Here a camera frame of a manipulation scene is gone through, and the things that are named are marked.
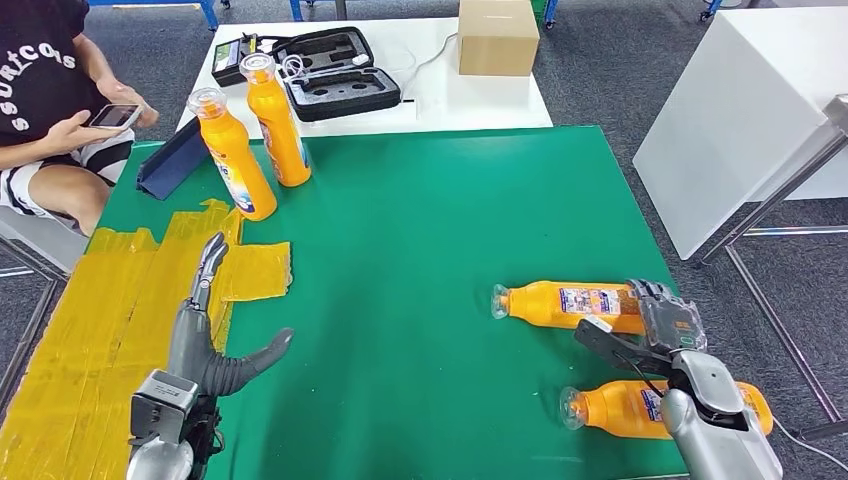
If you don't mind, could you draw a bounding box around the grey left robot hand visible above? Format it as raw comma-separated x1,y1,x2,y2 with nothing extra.
165,231,295,399

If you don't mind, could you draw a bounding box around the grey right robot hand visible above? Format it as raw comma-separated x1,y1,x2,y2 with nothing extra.
625,278,709,356

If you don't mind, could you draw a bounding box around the orange detergent bottle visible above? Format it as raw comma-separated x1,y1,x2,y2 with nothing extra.
186,87,278,223
239,52,313,189
490,280,647,336
559,379,774,441

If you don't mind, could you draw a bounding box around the smartphone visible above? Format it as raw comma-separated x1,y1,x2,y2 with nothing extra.
86,103,144,130

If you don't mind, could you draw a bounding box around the blue folding tablet case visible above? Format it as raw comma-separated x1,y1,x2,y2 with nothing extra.
136,117,210,201

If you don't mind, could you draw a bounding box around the grey stool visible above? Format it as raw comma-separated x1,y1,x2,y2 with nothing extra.
0,205,91,273

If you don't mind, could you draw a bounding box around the white cabinet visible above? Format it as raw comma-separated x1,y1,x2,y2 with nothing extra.
632,7,848,262

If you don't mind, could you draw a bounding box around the person's right hand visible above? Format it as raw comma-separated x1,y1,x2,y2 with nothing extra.
39,109,127,157

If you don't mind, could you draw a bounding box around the person's hand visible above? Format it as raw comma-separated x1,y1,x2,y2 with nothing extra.
95,74,160,128
39,109,127,157

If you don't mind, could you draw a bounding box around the person's left hand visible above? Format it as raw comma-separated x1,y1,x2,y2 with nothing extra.
95,74,160,128

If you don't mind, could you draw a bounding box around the black device with screen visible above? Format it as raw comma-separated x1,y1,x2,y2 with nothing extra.
211,36,256,88

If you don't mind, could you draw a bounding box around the white table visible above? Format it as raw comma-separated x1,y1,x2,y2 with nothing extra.
175,17,554,140

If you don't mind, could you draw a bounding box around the black foam-lined case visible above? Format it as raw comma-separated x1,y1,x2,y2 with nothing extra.
271,26,403,123

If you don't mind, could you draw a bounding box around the person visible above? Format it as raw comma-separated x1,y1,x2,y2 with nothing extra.
0,0,160,236

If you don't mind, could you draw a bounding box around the brown cardboard box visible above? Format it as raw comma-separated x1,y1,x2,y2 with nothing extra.
458,0,541,77

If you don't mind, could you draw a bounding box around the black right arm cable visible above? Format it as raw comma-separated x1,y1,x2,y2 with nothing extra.
612,351,667,399

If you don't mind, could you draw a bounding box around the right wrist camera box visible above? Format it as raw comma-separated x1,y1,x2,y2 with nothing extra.
573,314,674,379

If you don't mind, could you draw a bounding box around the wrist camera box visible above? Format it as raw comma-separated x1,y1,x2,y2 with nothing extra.
573,314,674,379
129,369,200,445

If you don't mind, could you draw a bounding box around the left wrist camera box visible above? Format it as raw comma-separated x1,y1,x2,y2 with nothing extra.
129,369,200,445

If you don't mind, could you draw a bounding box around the steel table frame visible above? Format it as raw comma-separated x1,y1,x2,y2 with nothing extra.
692,92,848,444

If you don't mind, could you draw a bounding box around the white floor cable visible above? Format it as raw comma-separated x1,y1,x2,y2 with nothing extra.
771,417,848,473

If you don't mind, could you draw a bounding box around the steel stool frame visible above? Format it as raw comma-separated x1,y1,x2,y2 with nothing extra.
0,235,68,405

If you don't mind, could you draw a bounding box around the white coiled cable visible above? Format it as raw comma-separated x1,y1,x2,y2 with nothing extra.
281,52,372,84

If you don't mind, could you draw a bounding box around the blue metal rack frame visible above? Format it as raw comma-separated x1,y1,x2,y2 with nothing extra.
289,0,559,29
89,0,230,31

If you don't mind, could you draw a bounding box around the thin grey table cable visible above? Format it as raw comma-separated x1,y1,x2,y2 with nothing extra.
399,31,461,101

